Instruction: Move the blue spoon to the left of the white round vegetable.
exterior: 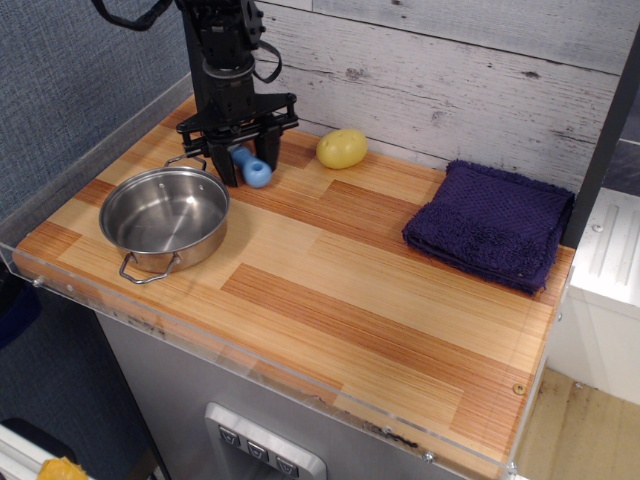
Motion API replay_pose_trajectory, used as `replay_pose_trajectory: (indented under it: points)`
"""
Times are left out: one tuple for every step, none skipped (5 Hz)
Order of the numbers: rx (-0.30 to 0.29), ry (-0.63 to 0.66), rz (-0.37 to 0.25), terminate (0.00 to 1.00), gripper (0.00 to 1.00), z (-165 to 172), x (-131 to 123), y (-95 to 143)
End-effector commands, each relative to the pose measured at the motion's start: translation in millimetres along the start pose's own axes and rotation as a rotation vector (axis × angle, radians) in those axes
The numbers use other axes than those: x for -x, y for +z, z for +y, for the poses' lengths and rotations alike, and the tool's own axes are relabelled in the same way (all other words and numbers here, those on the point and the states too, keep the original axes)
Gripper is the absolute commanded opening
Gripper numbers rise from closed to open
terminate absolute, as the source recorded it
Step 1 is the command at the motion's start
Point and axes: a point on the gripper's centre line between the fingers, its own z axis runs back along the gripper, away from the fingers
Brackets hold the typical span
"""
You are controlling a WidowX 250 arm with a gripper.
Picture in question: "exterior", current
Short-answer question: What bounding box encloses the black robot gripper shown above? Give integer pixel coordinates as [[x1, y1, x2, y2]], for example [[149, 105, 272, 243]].
[[177, 62, 298, 187]]

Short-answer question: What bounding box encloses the blue spoon with grey bowl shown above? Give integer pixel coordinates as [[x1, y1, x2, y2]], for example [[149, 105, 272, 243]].
[[230, 146, 272, 188]]

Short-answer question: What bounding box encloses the stainless steel pot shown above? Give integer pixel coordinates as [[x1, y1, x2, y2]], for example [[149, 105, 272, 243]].
[[99, 155, 231, 285]]

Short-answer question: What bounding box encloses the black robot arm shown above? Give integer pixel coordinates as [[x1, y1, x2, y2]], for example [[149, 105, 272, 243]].
[[177, 1, 298, 187]]

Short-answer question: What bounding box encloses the yellow toy potato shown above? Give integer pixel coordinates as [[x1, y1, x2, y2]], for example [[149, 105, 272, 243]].
[[316, 129, 368, 170]]

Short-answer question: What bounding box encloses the folded purple towel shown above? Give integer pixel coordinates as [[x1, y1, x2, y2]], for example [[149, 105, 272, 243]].
[[402, 160, 575, 295]]

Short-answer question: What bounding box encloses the silver dispenser button panel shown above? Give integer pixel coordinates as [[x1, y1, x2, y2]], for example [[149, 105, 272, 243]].
[[204, 402, 328, 479]]

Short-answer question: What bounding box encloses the yellow object bottom left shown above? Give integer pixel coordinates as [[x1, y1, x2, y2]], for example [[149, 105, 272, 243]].
[[36, 457, 89, 480]]

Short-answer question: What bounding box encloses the white ribbed appliance top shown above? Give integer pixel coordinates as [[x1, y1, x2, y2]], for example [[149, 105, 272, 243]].
[[571, 188, 639, 307]]

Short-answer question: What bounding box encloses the black vertical post left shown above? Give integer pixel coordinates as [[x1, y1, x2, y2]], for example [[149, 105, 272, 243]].
[[177, 1, 209, 111]]

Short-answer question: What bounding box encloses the black vertical post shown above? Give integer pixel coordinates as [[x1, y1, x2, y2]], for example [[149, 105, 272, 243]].
[[561, 31, 639, 249], [177, 1, 209, 111]]

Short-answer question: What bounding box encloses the black vertical post right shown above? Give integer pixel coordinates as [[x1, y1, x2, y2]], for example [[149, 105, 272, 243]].
[[561, 31, 639, 249]]

